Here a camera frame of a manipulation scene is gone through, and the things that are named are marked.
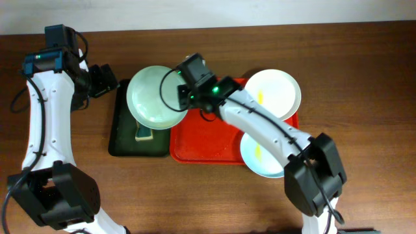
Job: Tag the light blue plate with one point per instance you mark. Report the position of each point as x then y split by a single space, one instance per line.
258 159

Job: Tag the red plastic tray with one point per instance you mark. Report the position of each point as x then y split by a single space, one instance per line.
198 141

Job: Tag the dark green rectangular tray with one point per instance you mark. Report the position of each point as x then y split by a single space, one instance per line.
123 142

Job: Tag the green and yellow sponge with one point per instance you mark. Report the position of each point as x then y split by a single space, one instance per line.
143 133

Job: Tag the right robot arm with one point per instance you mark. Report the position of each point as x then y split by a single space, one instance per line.
313 170

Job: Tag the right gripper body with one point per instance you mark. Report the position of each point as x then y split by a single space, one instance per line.
184 97

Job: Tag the pale green plate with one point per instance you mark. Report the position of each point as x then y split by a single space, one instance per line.
152 97

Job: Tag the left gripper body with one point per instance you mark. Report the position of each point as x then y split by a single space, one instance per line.
106 78

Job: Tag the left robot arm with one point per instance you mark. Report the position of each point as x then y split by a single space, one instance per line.
50 188

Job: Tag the white plate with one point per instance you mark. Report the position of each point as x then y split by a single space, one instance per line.
277 91

